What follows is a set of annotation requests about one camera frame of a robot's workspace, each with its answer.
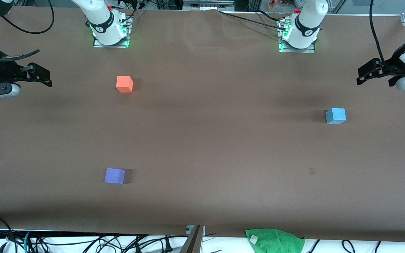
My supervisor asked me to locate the blue foam block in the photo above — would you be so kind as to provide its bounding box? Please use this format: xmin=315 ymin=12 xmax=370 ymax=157
xmin=325 ymin=108 xmax=347 ymax=125

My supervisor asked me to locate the orange foam block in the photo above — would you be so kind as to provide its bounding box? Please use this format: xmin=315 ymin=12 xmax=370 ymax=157
xmin=116 ymin=76 xmax=134 ymax=93

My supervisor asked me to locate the purple foam block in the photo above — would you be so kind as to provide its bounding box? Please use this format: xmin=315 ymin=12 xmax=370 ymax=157
xmin=104 ymin=168 xmax=126 ymax=184

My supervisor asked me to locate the brown paper table cover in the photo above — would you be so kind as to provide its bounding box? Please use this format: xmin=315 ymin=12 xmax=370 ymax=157
xmin=0 ymin=5 xmax=405 ymax=243

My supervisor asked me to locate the green microfiber cloth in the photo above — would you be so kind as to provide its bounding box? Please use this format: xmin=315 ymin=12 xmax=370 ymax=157
xmin=245 ymin=228 xmax=306 ymax=253

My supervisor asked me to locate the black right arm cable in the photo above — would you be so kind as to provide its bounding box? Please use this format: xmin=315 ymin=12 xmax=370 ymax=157
xmin=0 ymin=0 xmax=55 ymax=62

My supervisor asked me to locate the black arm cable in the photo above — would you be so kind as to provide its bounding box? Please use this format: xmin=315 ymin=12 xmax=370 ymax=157
xmin=369 ymin=0 xmax=387 ymax=65
xmin=0 ymin=0 xmax=55 ymax=62

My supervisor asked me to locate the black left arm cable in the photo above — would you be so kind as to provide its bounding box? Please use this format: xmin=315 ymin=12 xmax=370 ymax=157
xmin=369 ymin=0 xmax=387 ymax=65

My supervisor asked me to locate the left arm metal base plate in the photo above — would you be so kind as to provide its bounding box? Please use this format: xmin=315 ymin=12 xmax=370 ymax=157
xmin=278 ymin=18 xmax=316 ymax=53

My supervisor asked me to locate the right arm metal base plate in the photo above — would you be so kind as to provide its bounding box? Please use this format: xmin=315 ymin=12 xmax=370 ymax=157
xmin=93 ymin=14 xmax=130 ymax=48

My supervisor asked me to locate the black base cable bundle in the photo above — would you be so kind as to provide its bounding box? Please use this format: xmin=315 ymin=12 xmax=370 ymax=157
xmin=113 ymin=0 xmax=147 ymax=27

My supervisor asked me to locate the black cable on table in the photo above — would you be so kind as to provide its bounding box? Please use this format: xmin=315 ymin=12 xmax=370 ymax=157
xmin=218 ymin=10 xmax=289 ymax=30

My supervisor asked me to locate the black cable with plug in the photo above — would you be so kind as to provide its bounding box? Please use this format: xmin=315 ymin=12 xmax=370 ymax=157
xmin=162 ymin=235 xmax=174 ymax=253

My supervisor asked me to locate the grey metal post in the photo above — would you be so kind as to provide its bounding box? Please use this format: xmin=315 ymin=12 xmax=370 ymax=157
xmin=180 ymin=225 xmax=205 ymax=253

